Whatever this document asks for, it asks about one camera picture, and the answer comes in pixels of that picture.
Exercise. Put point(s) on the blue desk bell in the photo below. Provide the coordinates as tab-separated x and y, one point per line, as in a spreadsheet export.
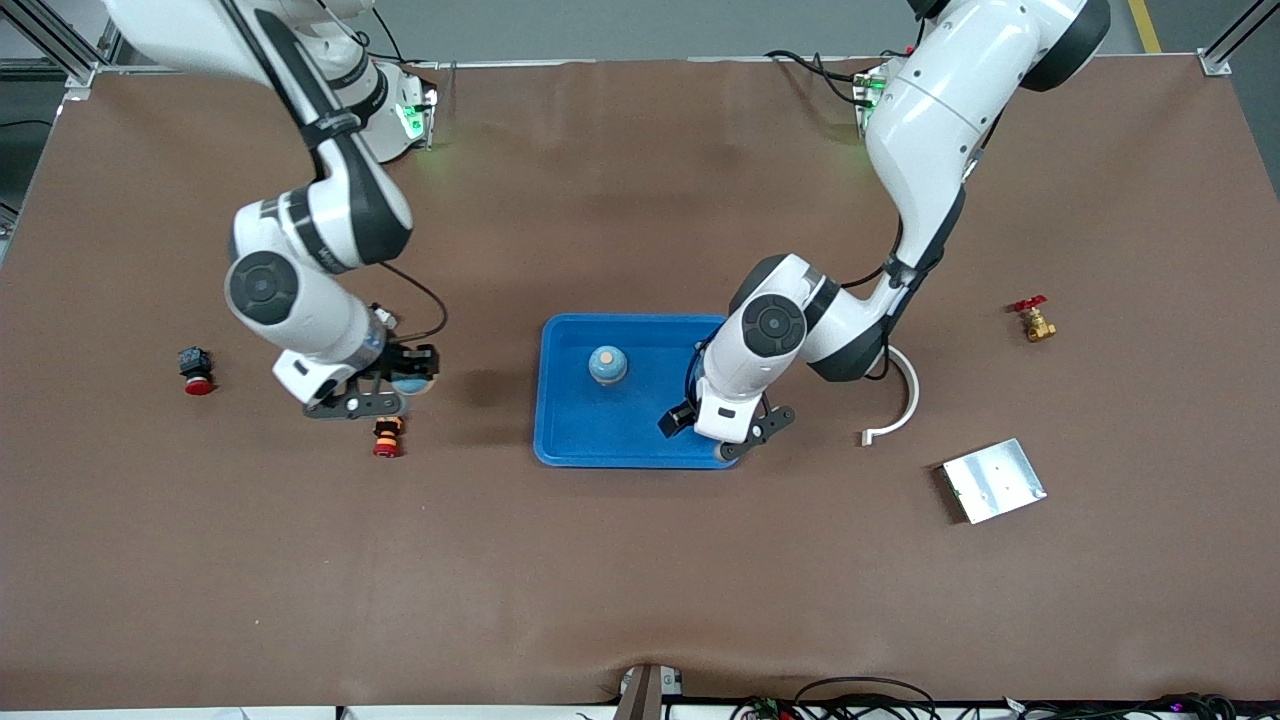
608	366
412	385

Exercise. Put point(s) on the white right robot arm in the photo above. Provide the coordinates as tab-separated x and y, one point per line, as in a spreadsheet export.
300	290

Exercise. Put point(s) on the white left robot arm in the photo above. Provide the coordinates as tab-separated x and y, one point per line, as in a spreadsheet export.
940	110

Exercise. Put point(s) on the blue plastic tray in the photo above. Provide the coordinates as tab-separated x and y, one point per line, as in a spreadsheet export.
600	430

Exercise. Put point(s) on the orange striped emergency stop button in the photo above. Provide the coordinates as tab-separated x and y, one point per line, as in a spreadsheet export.
388	440

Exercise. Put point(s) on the red mushroom push button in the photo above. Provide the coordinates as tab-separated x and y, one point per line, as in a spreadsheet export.
196	368

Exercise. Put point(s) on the brown table mat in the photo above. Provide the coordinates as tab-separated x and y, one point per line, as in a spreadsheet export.
640	560

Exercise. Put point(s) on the silver metal plate box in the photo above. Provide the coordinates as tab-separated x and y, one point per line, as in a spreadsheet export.
995	482

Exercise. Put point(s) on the brown camera mount post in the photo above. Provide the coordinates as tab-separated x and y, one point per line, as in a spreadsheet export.
642	695

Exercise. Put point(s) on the aluminium frame beam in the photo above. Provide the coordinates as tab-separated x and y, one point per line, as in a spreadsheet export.
80	88
1215	62

